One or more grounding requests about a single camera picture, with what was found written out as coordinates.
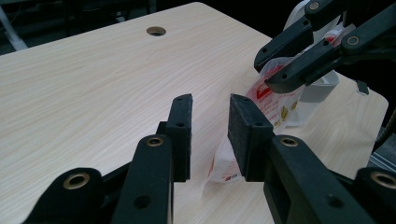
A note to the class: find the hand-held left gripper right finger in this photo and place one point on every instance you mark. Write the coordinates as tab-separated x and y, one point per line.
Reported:
249	140

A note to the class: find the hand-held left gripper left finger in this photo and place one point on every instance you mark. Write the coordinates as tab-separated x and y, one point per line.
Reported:
179	140

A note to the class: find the red and white refill pouch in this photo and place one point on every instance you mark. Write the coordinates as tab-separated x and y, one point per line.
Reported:
280	107

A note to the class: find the long white desk leg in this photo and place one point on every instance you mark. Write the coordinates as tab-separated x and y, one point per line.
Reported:
11	34

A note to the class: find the aluminium floor rail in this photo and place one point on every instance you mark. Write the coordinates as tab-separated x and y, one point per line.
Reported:
384	158

